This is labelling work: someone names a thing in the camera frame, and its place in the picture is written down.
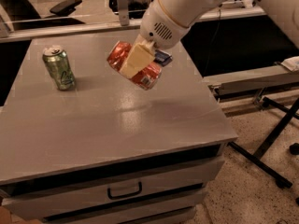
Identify red coke can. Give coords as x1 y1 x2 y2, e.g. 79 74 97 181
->
107 41 162 91

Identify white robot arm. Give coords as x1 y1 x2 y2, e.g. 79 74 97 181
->
120 0 299 78

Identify black metal stand legs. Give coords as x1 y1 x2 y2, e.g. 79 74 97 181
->
228 97 299 189

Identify grey drawer cabinet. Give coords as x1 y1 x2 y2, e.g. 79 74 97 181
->
0 31 235 224

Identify grey low bench rail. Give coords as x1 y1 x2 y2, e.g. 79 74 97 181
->
203 56 299 95

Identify metal railing post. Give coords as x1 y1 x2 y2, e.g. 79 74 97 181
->
117 0 129 26

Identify black office chair left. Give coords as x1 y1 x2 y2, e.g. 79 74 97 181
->
0 0 83 30

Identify green soda can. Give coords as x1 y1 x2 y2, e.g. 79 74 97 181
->
42 45 76 91

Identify black drawer handle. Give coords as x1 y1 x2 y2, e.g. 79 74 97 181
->
107 181 143 200

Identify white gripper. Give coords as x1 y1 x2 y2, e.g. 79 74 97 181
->
120 0 190 78

